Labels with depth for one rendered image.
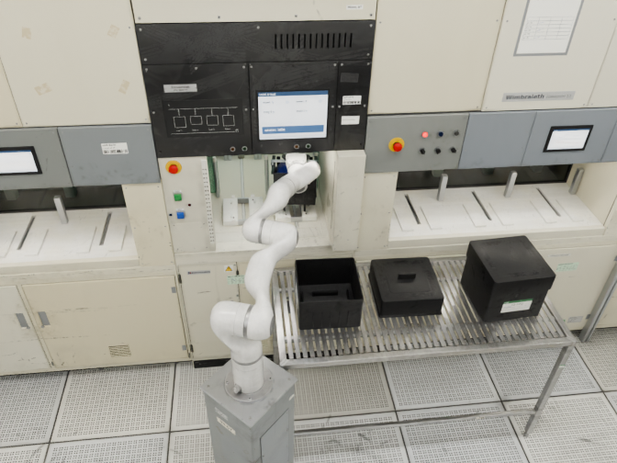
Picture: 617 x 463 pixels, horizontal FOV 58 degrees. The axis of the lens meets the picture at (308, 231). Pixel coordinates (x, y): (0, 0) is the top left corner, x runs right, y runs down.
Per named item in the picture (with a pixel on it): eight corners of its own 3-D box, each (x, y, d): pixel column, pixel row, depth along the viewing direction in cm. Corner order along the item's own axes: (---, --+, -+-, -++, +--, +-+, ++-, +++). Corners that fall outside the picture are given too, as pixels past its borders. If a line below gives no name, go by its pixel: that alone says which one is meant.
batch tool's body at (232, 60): (193, 375, 314) (132, 29, 193) (199, 264, 388) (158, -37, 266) (345, 363, 323) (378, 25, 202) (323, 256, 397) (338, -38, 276)
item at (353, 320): (294, 286, 264) (294, 259, 253) (352, 283, 266) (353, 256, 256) (298, 330, 242) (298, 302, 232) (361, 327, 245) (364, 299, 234)
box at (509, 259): (482, 323, 248) (495, 283, 232) (457, 280, 270) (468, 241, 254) (541, 316, 252) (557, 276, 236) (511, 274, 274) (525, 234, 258)
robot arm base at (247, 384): (250, 412, 210) (247, 382, 198) (215, 385, 219) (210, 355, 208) (282, 379, 222) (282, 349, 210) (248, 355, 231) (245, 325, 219)
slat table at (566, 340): (281, 462, 274) (280, 366, 227) (273, 365, 321) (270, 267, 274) (530, 437, 288) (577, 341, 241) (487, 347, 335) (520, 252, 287)
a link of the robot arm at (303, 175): (301, 165, 226) (315, 156, 255) (270, 184, 231) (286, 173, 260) (312, 185, 228) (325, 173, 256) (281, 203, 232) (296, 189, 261)
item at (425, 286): (378, 318, 249) (382, 298, 241) (367, 274, 272) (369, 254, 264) (443, 314, 252) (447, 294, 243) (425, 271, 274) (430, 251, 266)
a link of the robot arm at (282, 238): (229, 340, 200) (272, 348, 198) (223, 325, 190) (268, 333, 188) (263, 230, 228) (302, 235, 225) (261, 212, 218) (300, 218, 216)
